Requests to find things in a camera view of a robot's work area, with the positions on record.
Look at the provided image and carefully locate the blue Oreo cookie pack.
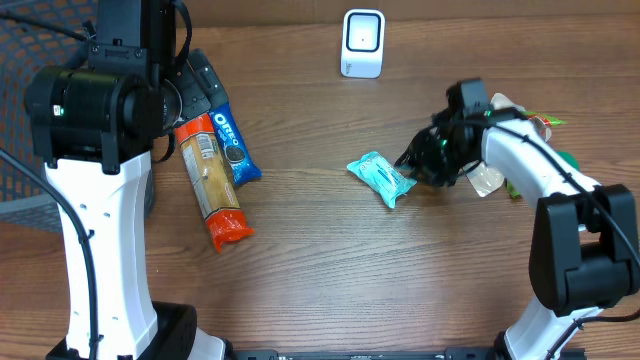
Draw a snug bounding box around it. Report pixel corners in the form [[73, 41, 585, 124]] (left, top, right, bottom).
[[209, 102, 262, 187]]

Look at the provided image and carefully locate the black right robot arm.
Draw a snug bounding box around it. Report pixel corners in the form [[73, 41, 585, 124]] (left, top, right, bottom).
[[395, 78, 639, 359]]

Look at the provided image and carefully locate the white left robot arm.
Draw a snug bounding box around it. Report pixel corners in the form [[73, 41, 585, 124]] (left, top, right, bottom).
[[25, 1, 230, 360]]

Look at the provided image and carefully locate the dark grey plastic basket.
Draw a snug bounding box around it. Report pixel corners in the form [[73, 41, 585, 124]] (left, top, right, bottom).
[[1, 0, 97, 233]]

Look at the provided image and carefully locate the green snack packet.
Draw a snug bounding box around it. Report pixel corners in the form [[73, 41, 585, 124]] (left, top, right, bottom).
[[506, 111, 566, 199]]

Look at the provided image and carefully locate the red snack packet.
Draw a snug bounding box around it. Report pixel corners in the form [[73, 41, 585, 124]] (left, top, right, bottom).
[[174, 114, 255, 253]]

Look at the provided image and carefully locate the green lid jar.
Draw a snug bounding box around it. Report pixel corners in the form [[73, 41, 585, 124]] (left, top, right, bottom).
[[557, 151, 580, 170]]

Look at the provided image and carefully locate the white barcode scanner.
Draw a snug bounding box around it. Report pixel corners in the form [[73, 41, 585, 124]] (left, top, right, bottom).
[[340, 8, 386, 79]]

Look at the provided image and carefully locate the beige paper bag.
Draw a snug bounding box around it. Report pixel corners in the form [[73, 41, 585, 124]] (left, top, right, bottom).
[[463, 93, 525, 197]]

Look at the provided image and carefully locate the teal snack packet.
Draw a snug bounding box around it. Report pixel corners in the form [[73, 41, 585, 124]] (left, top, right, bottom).
[[346, 151, 417, 209]]

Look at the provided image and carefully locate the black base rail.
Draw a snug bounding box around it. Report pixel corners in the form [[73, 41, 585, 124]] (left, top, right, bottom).
[[225, 347, 503, 360]]

